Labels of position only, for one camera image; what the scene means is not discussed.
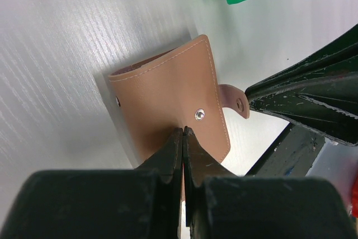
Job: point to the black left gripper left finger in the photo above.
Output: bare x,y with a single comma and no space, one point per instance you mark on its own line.
141,203

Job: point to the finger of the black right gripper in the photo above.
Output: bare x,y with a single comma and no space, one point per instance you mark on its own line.
319,93

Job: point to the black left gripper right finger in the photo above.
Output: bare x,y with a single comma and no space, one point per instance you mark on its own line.
220,204

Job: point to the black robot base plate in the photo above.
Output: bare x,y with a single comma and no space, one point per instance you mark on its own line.
291,154

